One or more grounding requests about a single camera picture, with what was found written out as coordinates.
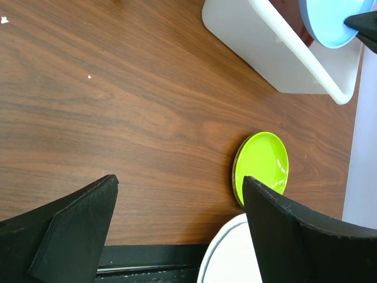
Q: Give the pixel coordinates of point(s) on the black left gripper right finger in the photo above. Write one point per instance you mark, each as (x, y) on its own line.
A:
(294, 243)

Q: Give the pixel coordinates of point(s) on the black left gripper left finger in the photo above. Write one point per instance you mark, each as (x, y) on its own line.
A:
(61, 241)

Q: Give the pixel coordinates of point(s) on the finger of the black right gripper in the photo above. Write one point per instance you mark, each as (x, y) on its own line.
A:
(365, 25)

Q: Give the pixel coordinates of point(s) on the blue plate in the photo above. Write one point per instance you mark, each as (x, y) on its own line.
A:
(324, 20)

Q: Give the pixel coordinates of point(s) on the white plastic bin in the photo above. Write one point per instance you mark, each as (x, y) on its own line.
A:
(259, 35)

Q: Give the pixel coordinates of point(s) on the white scalloped deep plate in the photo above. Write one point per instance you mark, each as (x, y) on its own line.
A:
(230, 256)

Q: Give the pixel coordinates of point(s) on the lime green plate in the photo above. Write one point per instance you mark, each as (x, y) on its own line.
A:
(264, 157)

